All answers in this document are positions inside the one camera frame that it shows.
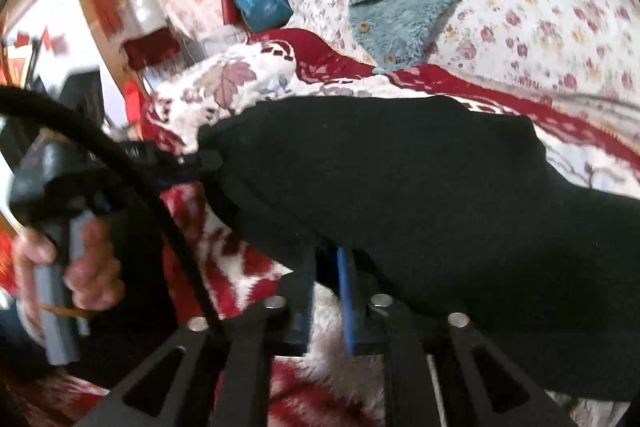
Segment black cable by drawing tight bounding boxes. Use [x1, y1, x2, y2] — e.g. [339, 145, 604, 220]
[0, 86, 225, 338]

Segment white floral quilt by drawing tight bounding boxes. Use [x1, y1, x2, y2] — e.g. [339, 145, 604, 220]
[286, 0, 640, 118]

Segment white leaf print quilt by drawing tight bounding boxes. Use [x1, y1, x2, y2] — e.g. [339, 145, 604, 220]
[150, 41, 441, 143]

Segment blue plastic bag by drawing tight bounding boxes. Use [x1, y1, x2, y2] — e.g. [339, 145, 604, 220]
[231, 0, 295, 34]

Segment person's left hand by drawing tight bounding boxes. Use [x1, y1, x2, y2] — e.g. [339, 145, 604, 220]
[12, 217, 126, 339]

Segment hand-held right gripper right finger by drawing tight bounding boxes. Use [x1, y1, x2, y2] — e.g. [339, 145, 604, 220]
[336, 247, 577, 427]

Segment black pants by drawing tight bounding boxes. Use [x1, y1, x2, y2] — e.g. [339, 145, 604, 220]
[197, 94, 640, 401]

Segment red patterned blanket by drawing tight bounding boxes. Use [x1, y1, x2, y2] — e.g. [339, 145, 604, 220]
[250, 27, 640, 168]

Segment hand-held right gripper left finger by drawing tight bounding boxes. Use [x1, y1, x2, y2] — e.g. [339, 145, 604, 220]
[75, 246, 318, 427]

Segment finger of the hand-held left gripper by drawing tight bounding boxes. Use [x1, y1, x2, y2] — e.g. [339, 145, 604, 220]
[125, 141, 224, 182]

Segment red white fuzzy blanket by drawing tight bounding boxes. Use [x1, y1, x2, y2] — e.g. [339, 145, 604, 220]
[0, 182, 451, 427]

